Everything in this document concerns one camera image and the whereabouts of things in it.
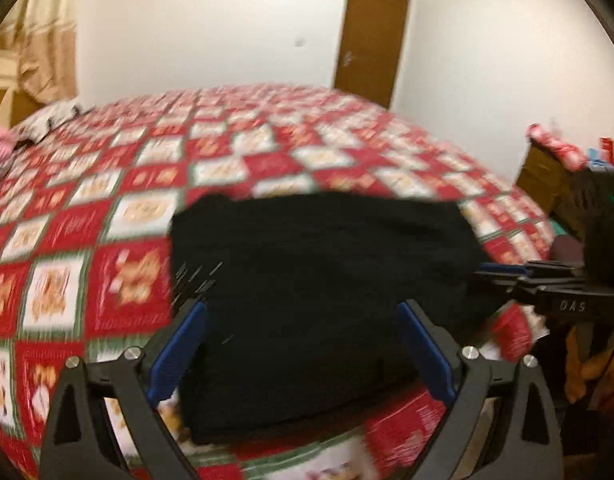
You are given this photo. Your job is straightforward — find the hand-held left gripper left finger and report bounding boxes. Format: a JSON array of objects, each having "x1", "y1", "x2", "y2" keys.
[{"x1": 40, "y1": 300, "x2": 209, "y2": 480}]

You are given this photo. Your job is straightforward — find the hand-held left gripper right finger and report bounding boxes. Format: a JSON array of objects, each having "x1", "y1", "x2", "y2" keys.
[{"x1": 396, "y1": 298, "x2": 564, "y2": 480}]

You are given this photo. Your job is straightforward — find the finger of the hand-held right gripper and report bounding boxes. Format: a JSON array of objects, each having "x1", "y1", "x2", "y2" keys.
[
  {"x1": 473, "y1": 271, "x2": 550, "y2": 307},
  {"x1": 479, "y1": 260, "x2": 584, "y2": 282}
]

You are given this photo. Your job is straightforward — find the black pants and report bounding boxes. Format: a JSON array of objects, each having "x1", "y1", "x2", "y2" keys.
[{"x1": 169, "y1": 192, "x2": 494, "y2": 445}]

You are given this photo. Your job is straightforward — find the person's right hand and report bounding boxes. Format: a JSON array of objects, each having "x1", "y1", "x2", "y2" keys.
[{"x1": 551, "y1": 236, "x2": 614, "y2": 407}]

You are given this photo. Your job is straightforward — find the brown wooden nightstand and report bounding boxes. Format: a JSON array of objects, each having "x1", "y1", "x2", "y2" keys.
[{"x1": 516, "y1": 139, "x2": 570, "y2": 217}]

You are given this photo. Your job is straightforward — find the red patterned cloth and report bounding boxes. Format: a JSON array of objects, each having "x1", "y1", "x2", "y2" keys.
[{"x1": 526, "y1": 122, "x2": 591, "y2": 172}]

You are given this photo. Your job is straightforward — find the red checked printed quilt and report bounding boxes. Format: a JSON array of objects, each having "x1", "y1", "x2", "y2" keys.
[{"x1": 0, "y1": 84, "x2": 558, "y2": 480}]

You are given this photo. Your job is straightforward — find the white grey printed pillow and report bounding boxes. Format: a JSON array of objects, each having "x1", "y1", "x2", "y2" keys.
[{"x1": 14, "y1": 102, "x2": 86, "y2": 144}]

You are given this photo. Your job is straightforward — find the brown wooden door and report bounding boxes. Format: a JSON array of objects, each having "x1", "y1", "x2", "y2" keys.
[{"x1": 333, "y1": 0, "x2": 412, "y2": 110}]

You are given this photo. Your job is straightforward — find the beige floral curtain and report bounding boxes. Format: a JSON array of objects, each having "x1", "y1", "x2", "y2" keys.
[{"x1": 0, "y1": 0, "x2": 81, "y2": 104}]

